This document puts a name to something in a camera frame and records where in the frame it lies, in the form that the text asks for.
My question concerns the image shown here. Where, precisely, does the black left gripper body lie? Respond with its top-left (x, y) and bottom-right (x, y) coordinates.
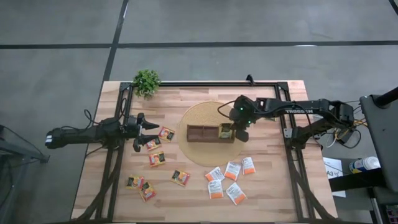
top-left (123, 115), bottom-right (146, 142)

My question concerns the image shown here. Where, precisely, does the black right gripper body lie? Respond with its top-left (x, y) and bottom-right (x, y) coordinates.
top-left (229, 95), bottom-right (261, 130)

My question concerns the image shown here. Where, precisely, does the green tea bag packet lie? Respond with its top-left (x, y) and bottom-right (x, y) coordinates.
top-left (218, 123), bottom-right (234, 139)

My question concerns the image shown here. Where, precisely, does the red orange tea bag packet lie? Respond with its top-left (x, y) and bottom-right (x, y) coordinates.
top-left (148, 151), bottom-right (167, 167)
top-left (126, 175), bottom-right (146, 191)
top-left (157, 126), bottom-right (175, 142)
top-left (146, 137), bottom-right (162, 152)
top-left (139, 182), bottom-right (157, 202)
top-left (170, 169), bottom-right (191, 187)

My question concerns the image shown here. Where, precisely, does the brown wooden tea box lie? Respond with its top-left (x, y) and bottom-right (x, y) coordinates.
top-left (186, 123), bottom-right (236, 144)

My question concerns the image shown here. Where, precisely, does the green plant in white pot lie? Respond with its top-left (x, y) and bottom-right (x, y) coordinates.
top-left (132, 68), bottom-right (162, 100)

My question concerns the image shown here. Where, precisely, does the round woven straw placemat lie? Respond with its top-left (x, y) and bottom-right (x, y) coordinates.
top-left (176, 101), bottom-right (248, 168)

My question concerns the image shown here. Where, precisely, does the white paper sheet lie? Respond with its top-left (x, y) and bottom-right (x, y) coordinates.
top-left (322, 156), bottom-right (347, 198)

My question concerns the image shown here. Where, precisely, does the dark metal side table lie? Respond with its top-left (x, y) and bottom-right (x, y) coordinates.
top-left (0, 124), bottom-right (50, 224)

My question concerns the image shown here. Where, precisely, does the black cart leg bar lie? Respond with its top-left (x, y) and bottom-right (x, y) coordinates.
top-left (328, 167), bottom-right (388, 193)

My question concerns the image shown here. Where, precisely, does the white bottle blue label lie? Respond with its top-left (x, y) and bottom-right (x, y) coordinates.
top-left (348, 156), bottom-right (381, 174)

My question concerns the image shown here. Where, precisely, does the grey equipment cart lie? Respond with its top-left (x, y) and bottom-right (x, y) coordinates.
top-left (359, 93), bottom-right (398, 194)

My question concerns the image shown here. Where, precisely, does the black metal pole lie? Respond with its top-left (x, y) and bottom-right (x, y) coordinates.
top-left (372, 86), bottom-right (398, 107)

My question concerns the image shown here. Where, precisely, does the blue screen device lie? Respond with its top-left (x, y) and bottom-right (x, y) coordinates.
top-left (386, 203), bottom-right (398, 224)

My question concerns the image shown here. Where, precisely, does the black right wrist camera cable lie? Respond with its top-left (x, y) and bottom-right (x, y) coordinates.
top-left (216, 99), bottom-right (239, 119)

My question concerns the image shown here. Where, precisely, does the black aluminium rig frame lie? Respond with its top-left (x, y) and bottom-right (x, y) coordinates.
top-left (72, 81), bottom-right (338, 223)

